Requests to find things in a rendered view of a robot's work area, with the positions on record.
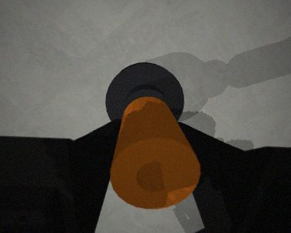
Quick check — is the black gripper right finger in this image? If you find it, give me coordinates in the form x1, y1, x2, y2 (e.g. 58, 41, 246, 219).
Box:
177, 122, 291, 233

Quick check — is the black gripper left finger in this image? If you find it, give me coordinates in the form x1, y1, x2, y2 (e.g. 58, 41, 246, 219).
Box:
0, 119, 121, 233

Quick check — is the orange knob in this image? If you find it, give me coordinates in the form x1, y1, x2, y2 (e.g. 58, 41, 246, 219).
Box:
110, 97, 200, 209

